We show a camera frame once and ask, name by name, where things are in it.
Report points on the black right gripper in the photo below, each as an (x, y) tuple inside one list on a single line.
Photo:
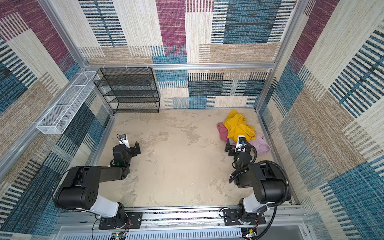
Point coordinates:
[(231, 147)]

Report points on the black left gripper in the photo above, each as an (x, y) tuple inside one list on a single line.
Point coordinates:
[(133, 148)]

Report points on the yellow cloth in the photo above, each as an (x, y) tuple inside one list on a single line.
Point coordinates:
[(236, 124)]

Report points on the light pink cloth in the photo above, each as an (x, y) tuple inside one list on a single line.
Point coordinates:
[(261, 145)]

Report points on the magenta cloth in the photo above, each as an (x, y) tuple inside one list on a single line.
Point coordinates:
[(223, 132)]

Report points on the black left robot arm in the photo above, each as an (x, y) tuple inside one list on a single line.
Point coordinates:
[(80, 188)]

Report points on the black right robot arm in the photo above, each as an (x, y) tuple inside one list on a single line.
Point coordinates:
[(268, 180)]

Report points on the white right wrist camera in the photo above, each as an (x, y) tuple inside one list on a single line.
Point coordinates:
[(241, 144)]

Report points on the black wire shelf rack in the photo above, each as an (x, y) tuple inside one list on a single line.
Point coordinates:
[(128, 90)]

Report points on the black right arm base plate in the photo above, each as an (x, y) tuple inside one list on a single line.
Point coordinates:
[(233, 217)]

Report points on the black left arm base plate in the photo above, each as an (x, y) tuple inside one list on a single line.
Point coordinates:
[(132, 220)]

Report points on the aluminium front rail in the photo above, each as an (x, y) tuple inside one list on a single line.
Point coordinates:
[(154, 218)]

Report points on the white mesh wall basket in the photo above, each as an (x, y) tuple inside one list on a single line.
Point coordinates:
[(57, 119)]

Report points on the white slotted cable duct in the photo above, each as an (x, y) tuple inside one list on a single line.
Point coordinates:
[(195, 234)]

